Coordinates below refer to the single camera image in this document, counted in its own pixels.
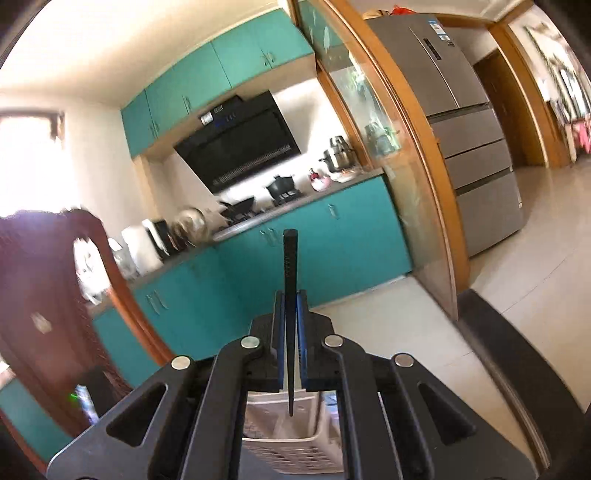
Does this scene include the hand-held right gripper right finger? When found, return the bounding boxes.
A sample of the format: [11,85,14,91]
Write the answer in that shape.
[298,290,539,480]

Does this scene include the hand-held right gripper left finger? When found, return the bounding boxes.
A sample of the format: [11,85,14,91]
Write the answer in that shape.
[46,291,285,480]

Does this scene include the single black chopstick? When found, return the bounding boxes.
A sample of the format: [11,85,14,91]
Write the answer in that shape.
[283,229,298,416]

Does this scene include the white plastic utensil basket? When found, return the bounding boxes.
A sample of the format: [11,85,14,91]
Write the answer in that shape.
[240,390,343,478]

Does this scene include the teal base cabinet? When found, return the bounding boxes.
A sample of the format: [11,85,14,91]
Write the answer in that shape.
[0,247,259,464]
[215,175,414,310]

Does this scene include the carved wooden chair back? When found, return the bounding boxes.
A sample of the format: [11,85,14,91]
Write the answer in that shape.
[0,208,181,444]

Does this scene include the gas stove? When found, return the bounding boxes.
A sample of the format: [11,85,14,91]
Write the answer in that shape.
[222,191,310,227]

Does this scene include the black wok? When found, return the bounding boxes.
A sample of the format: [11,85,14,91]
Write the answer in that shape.
[218,196,257,220]

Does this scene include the shiny metal cookware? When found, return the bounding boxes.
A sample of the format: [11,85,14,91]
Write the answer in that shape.
[173,208,212,244]

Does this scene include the black lidded pot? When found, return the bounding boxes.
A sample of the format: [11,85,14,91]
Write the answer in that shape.
[265,174,297,197]

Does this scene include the white electric kettle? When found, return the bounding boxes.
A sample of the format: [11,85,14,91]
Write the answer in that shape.
[121,225,164,275]

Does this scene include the black countertop appliance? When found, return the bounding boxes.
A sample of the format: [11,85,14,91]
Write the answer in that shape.
[143,219,182,259]

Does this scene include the black range hood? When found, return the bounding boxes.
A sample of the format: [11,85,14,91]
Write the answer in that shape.
[173,90,303,195]

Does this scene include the wood framed glass door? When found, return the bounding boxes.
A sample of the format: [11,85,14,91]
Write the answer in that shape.
[288,0,472,321]

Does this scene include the bright window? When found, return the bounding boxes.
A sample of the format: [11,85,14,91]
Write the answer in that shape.
[0,108,65,220]

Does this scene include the grey refrigerator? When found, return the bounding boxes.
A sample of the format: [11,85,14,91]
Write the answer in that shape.
[367,11,527,259]

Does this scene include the brown wooden door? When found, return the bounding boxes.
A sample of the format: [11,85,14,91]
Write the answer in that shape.
[475,48,559,169]

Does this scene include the hanging clothes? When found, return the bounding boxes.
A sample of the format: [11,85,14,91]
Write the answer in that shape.
[573,117,591,158]

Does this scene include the teal wall cabinets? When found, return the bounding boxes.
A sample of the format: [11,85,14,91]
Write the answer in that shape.
[121,9,317,158]

